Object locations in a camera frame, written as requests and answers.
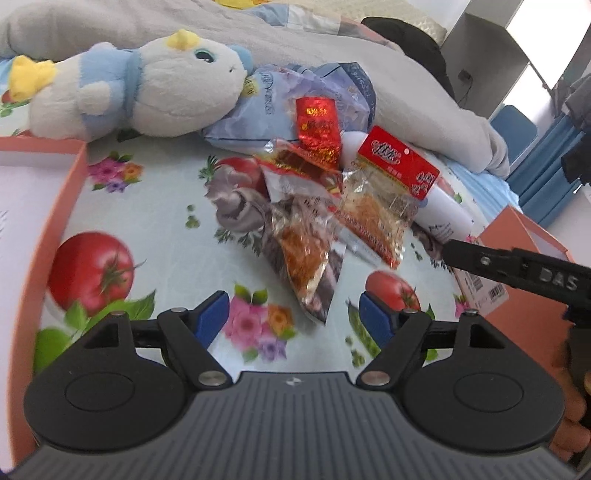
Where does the clear packet with orange snack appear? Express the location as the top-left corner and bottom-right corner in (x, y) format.
(255, 137), (348, 327)

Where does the white blue plush toy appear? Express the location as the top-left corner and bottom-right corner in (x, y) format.
(8, 28), (253, 140)

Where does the blue curtain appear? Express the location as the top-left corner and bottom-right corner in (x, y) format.
(507, 114), (583, 228)

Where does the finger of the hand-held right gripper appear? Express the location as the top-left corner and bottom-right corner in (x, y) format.
(442, 239), (591, 306)

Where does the white tube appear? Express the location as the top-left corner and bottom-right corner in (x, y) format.
(341, 131), (475, 244)

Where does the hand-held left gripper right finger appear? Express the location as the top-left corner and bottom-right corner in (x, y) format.
(356, 292), (509, 388)

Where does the blue plastic bag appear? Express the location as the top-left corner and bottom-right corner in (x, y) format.
(200, 62), (378, 155)

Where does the tomato flower printed cloth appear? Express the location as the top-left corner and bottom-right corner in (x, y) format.
(0, 58), (485, 376)

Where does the orange white cardboard box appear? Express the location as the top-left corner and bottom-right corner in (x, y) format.
(0, 136), (89, 469)

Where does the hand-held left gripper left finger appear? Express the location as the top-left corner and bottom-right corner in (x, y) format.
(81, 291), (234, 391)

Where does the blue chair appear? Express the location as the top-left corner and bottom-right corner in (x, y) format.
(488, 104), (539, 163)

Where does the black hanging garment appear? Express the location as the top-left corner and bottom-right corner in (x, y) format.
(560, 76), (591, 186)

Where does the red foil snack packet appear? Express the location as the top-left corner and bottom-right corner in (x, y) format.
(294, 95), (343, 170)

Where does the clear packet with red top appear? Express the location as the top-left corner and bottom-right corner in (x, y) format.
(339, 125), (440, 270)

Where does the grey duvet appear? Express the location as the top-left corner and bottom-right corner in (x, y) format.
(0, 0), (512, 179)

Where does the person's right hand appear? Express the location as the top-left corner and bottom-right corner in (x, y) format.
(551, 336), (591, 463)

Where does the yellow pillow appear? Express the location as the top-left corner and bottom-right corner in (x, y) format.
(213, 0), (283, 9)

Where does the orange box with barcode label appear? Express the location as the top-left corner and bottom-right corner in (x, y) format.
(452, 205), (572, 367)

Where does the black clothing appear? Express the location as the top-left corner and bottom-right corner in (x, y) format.
(361, 16), (457, 104)

